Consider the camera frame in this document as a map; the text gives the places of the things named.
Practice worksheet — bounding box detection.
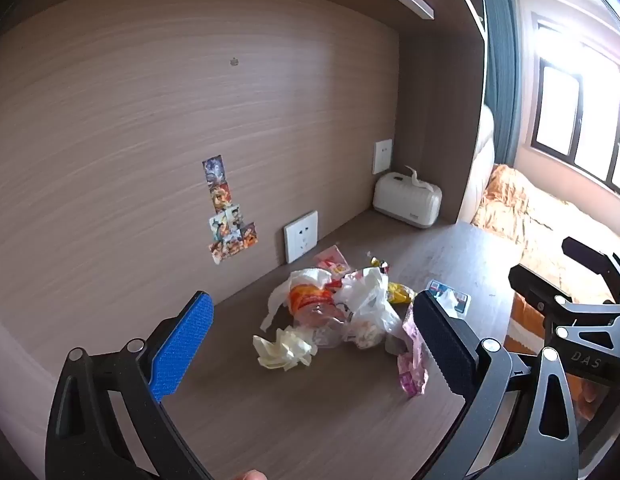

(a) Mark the large white wall socket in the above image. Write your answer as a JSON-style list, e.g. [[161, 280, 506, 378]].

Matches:
[[283, 210, 319, 265]]

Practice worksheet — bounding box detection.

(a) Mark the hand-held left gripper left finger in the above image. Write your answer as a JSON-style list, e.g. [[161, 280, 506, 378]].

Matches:
[[46, 291, 214, 480]]

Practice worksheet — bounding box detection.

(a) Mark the yellow snack packet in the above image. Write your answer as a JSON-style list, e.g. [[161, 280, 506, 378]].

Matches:
[[386, 282, 417, 306]]

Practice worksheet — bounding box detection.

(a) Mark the teal curtain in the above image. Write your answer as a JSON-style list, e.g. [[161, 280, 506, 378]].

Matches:
[[482, 0, 522, 163]]

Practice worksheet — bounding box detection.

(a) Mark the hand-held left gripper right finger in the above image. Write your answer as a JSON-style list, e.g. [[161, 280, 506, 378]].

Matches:
[[413, 290, 581, 480]]

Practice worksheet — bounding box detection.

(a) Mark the red clear plastic wrapper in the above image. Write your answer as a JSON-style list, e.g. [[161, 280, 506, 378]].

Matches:
[[288, 282, 352, 348]]

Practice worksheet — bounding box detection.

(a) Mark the yellow paper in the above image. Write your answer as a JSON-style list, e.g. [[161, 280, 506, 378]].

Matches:
[[253, 326, 317, 372]]

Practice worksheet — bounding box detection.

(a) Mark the white plastic bag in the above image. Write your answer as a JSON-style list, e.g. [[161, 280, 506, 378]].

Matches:
[[334, 267, 407, 350]]

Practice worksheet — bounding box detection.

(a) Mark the blue card packet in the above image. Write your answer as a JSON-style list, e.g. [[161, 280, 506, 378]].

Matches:
[[425, 280, 471, 317]]

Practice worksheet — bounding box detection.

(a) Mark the cluster of cartoon stickers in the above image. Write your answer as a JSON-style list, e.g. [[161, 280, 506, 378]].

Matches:
[[202, 156, 259, 266]]

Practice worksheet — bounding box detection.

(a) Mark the white tissue box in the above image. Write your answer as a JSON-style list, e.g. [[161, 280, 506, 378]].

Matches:
[[372, 171, 443, 230]]

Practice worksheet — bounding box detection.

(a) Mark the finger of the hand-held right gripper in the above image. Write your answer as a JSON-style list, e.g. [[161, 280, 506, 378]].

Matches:
[[508, 263, 613, 335], [562, 236, 620, 287]]

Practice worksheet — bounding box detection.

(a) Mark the orange patterned blanket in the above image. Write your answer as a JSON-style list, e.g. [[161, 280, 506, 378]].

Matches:
[[470, 164, 620, 423]]

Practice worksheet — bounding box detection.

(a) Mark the small white wall socket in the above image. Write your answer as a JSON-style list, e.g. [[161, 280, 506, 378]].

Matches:
[[372, 138, 393, 176]]

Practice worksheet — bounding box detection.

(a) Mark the pink crumpled wrapper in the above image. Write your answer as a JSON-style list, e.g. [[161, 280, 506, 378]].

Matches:
[[396, 305, 429, 398]]

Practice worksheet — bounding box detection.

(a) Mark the white tissue sheet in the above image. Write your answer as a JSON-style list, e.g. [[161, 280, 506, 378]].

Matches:
[[404, 164, 431, 187]]

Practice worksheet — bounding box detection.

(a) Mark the white wrapper with red print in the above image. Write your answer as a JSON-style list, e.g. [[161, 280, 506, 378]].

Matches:
[[313, 245, 351, 281]]

